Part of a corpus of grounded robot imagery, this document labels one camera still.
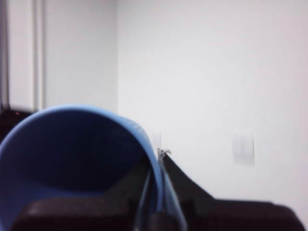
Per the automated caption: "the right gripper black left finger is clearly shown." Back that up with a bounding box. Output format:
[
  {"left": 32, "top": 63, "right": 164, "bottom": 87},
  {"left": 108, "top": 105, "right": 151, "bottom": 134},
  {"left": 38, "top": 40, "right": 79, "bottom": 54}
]
[{"left": 12, "top": 156, "right": 154, "bottom": 231}]

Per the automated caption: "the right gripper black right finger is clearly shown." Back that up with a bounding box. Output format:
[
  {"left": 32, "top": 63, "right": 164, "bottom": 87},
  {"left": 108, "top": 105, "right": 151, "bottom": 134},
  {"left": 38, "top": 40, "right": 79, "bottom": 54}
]
[{"left": 158, "top": 149, "right": 307, "bottom": 231}]

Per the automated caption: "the blue ribbed plastic cup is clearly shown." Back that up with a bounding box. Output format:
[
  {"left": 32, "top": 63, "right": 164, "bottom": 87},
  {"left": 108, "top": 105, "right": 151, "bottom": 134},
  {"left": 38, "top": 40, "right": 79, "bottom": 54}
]
[{"left": 0, "top": 103, "right": 167, "bottom": 231}]

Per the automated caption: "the black box with red light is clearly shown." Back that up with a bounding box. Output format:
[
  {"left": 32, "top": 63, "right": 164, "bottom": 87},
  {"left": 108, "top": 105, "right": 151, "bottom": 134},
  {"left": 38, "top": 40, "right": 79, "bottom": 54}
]
[{"left": 0, "top": 105, "right": 34, "bottom": 135}]

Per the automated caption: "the white wall socket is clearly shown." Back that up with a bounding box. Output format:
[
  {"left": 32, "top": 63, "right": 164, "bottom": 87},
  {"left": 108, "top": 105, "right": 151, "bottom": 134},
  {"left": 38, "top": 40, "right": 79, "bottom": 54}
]
[{"left": 232, "top": 131, "right": 256, "bottom": 167}]

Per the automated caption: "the white wall conduit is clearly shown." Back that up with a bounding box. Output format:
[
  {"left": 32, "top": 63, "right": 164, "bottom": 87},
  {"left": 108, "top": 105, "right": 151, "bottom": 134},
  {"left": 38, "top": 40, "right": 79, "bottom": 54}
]
[{"left": 32, "top": 0, "right": 47, "bottom": 114}]

